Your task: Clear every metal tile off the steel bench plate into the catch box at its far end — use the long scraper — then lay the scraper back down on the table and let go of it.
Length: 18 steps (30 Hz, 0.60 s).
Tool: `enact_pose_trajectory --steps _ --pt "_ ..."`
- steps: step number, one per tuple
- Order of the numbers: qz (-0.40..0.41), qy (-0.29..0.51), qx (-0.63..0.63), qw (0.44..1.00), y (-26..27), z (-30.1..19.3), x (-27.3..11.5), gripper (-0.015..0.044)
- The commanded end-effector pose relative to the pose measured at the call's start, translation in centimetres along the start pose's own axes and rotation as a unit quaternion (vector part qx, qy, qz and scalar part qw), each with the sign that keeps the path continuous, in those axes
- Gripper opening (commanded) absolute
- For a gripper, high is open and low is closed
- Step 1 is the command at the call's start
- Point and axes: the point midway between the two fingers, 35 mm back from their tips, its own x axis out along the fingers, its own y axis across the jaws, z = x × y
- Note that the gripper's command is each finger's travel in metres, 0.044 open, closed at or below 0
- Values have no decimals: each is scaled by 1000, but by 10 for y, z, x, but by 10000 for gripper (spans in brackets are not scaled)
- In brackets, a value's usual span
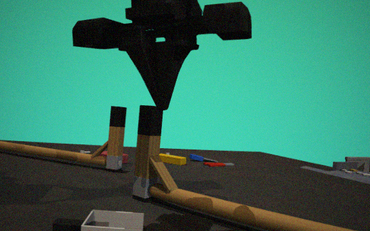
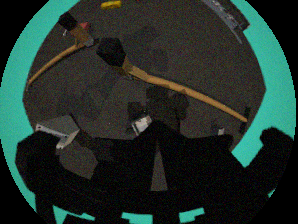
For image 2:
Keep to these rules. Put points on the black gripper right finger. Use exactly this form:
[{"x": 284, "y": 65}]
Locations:
[{"x": 176, "y": 150}]

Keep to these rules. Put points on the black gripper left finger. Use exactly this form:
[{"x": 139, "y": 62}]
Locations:
[{"x": 139, "y": 151}]

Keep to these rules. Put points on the yellow rectangular bar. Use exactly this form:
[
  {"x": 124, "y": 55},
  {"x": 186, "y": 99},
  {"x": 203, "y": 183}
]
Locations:
[{"x": 106, "y": 6}]

